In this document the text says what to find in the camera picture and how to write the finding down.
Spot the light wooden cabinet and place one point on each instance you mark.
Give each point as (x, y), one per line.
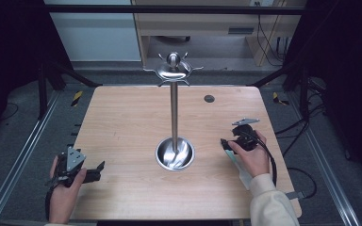
(198, 23)

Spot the person's left hand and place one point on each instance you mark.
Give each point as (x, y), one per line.
(62, 201)

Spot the person's right hand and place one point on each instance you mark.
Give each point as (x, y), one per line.
(256, 160)

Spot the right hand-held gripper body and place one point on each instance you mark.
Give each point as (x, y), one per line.
(246, 138)

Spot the white panel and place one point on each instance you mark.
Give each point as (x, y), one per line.
(94, 37)

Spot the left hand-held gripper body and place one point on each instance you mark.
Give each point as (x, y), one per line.
(74, 158)

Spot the black curtain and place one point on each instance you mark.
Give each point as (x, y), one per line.
(9, 47)
(348, 62)

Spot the round grey table grommet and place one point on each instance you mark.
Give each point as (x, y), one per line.
(209, 99)

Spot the yellow black striped tape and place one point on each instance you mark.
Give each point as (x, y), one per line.
(77, 98)
(276, 98)

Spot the black horizontal frame bar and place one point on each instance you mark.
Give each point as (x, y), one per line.
(169, 9)

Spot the stainless steel hook stand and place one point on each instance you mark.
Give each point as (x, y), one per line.
(174, 109)

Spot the black metal stand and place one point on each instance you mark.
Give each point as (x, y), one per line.
(42, 91)
(303, 91)

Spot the aluminium floor rail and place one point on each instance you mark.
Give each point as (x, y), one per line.
(323, 169)
(22, 153)

